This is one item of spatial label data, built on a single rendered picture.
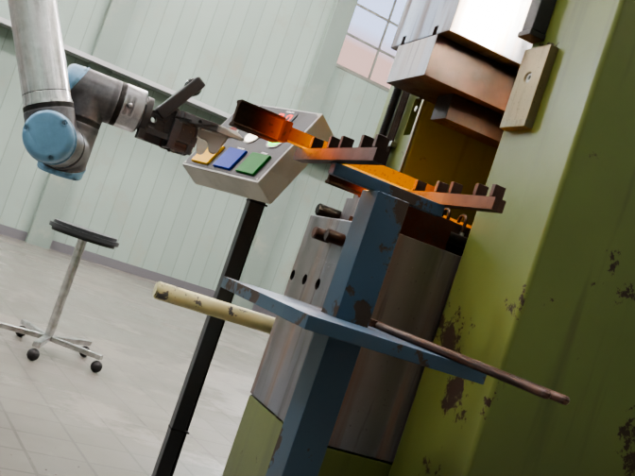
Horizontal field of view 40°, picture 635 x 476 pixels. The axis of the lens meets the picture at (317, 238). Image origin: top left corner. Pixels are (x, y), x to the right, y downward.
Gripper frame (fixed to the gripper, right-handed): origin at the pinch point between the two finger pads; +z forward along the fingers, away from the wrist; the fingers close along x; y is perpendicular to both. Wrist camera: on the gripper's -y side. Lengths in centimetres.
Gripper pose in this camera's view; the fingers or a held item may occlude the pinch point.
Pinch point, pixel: (235, 138)
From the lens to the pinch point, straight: 186.2
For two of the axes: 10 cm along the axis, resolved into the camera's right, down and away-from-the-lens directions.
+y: -3.2, 9.5, -0.4
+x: 3.5, 0.8, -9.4
